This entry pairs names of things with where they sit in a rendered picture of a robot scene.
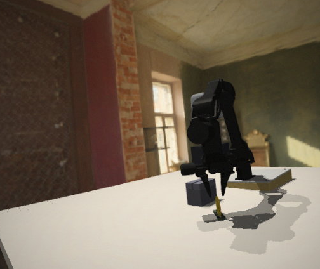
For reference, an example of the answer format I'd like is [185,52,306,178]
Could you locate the dark green rectangular frame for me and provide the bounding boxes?
[213,209,225,220]

